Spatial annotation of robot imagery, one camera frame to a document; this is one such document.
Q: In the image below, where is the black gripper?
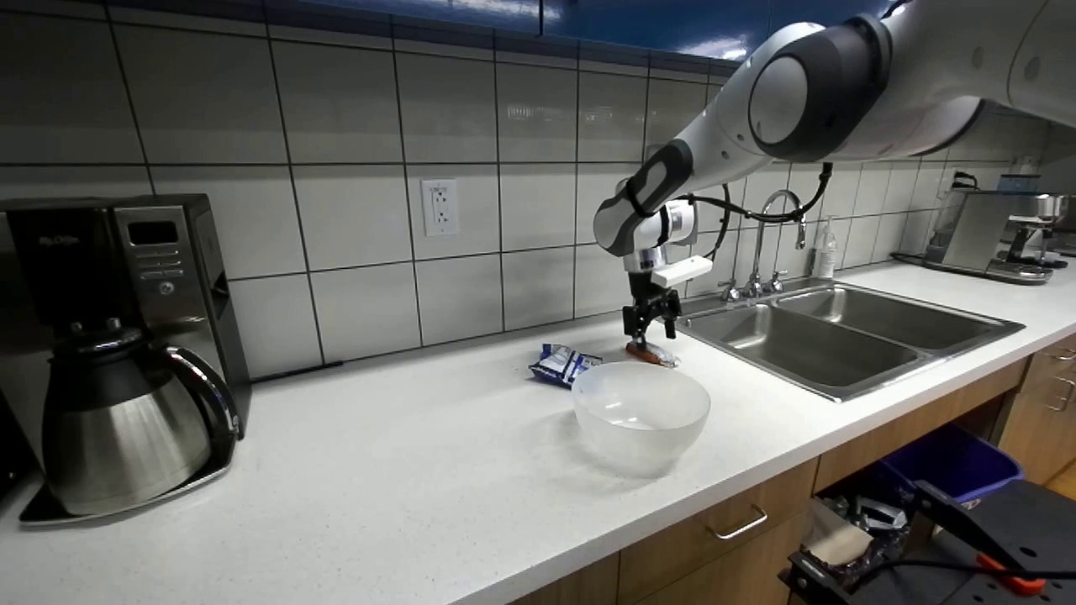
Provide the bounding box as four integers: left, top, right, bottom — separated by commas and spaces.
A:
619, 267, 684, 349

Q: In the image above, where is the translucent plastic bowl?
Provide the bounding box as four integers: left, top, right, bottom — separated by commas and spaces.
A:
567, 361, 712, 479

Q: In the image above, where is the blue white packet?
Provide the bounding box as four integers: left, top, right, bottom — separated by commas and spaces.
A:
527, 338, 604, 394

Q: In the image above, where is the chrome faucet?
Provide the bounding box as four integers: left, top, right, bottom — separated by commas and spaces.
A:
751, 184, 811, 295

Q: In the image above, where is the clear soap bottle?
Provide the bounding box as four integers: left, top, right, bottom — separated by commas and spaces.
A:
814, 228, 839, 283

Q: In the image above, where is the steel double sink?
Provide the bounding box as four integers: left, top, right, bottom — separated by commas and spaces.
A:
675, 279, 1025, 403

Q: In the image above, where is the wooden drawer front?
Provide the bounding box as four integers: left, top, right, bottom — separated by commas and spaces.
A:
612, 460, 820, 605

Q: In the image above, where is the blue cabinet door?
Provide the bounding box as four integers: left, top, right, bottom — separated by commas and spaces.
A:
542, 0, 894, 68
105, 0, 547, 44

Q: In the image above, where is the blue plastic bin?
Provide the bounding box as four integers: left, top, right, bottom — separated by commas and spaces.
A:
882, 428, 1025, 512

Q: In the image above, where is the silver espresso machine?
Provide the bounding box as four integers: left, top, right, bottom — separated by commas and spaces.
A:
921, 168, 1076, 284

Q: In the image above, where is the wooden side cabinet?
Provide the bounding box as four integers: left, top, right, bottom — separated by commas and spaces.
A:
994, 333, 1076, 504

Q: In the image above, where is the orange black clamp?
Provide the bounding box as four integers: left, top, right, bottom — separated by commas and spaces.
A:
970, 548, 1051, 600

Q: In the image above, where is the black coffee maker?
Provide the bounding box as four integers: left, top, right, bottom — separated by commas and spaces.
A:
0, 194, 251, 525

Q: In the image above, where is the steel coffee carafe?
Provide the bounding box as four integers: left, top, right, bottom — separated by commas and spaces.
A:
40, 324, 243, 518

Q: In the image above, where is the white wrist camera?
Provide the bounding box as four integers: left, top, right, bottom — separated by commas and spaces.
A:
651, 251, 716, 289

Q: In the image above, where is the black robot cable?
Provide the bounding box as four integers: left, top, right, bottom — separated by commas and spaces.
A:
681, 161, 837, 263

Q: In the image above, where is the silver drawer handle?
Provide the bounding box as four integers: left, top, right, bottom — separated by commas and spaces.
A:
709, 504, 774, 548

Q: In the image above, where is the white wall outlet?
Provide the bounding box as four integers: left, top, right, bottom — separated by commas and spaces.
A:
421, 177, 464, 243

